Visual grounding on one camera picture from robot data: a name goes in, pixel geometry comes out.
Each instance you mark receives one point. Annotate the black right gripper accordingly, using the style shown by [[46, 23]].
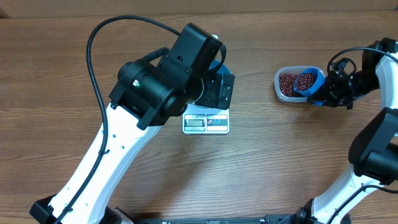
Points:
[[330, 94]]

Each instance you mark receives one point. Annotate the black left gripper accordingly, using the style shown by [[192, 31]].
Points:
[[214, 83]]

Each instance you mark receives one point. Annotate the blue measuring scoop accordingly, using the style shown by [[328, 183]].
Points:
[[308, 82]]

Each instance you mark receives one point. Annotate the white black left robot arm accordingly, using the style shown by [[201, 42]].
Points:
[[184, 81]]

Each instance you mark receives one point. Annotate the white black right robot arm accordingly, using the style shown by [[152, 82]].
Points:
[[372, 155]]

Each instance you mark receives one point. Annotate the teal plastic bowl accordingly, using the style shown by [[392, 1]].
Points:
[[223, 69]]

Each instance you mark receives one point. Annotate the white digital kitchen scale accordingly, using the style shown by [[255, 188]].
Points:
[[201, 120]]

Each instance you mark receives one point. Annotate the clear plastic container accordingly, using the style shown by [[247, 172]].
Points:
[[295, 70]]

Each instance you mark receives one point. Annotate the red adzuki beans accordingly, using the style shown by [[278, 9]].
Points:
[[286, 85]]

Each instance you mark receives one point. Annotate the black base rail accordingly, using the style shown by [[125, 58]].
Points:
[[268, 219]]

